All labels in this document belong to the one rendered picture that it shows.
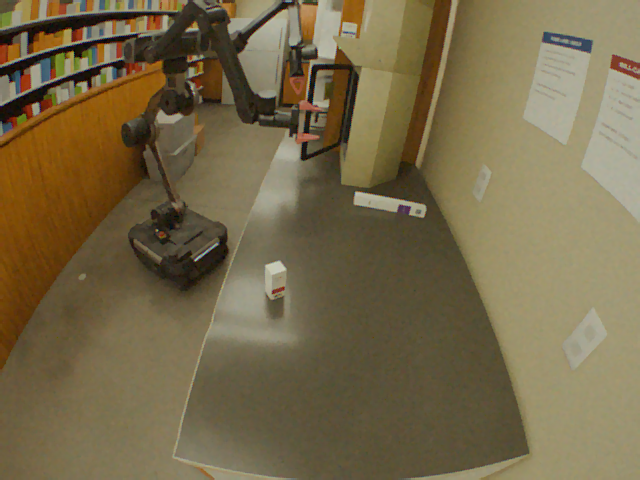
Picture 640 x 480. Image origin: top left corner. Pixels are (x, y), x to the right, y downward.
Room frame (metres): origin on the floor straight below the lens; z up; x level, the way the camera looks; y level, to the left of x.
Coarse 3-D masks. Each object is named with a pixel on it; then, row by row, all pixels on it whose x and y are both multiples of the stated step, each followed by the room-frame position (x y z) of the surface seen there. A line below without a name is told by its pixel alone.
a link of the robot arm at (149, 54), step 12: (192, 0) 0.98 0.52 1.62; (204, 0) 1.01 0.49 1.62; (192, 12) 1.00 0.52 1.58; (204, 12) 0.97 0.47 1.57; (216, 12) 1.00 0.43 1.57; (180, 24) 1.05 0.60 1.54; (168, 36) 1.09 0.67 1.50; (180, 36) 1.12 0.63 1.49; (156, 48) 1.12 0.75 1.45; (168, 48) 1.15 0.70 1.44; (156, 60) 1.14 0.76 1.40
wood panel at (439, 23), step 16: (352, 0) 1.49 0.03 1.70; (448, 0) 1.52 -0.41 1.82; (352, 16) 1.49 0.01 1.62; (432, 16) 1.52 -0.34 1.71; (448, 16) 1.52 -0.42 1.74; (432, 32) 1.52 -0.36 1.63; (336, 48) 1.49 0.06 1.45; (432, 48) 1.52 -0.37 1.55; (352, 64) 1.50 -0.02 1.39; (432, 64) 1.52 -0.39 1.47; (432, 80) 1.52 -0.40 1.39; (416, 96) 1.52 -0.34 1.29; (432, 96) 1.52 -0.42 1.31; (416, 112) 1.52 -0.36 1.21; (416, 128) 1.52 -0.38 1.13; (416, 144) 1.52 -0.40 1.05
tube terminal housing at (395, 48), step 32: (384, 0) 1.13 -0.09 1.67; (384, 32) 1.13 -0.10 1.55; (416, 32) 1.21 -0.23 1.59; (384, 64) 1.13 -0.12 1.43; (416, 64) 1.24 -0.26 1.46; (384, 96) 1.13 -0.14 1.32; (352, 128) 1.13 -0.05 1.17; (384, 128) 1.15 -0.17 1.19; (352, 160) 1.13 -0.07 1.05; (384, 160) 1.18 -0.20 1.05
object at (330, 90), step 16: (320, 80) 1.22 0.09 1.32; (336, 80) 1.32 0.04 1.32; (320, 96) 1.23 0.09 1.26; (336, 96) 1.34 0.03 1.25; (320, 112) 1.25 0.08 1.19; (336, 112) 1.36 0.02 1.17; (304, 128) 1.17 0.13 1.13; (320, 128) 1.26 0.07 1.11; (336, 128) 1.38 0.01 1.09; (320, 144) 1.28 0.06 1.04
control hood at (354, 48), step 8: (336, 40) 1.12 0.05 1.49; (344, 40) 1.12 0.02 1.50; (352, 40) 1.12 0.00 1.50; (360, 40) 1.13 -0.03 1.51; (344, 48) 1.12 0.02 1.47; (352, 48) 1.12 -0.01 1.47; (360, 48) 1.13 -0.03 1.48; (352, 56) 1.12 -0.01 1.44; (360, 56) 1.13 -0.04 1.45; (360, 64) 1.13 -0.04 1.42
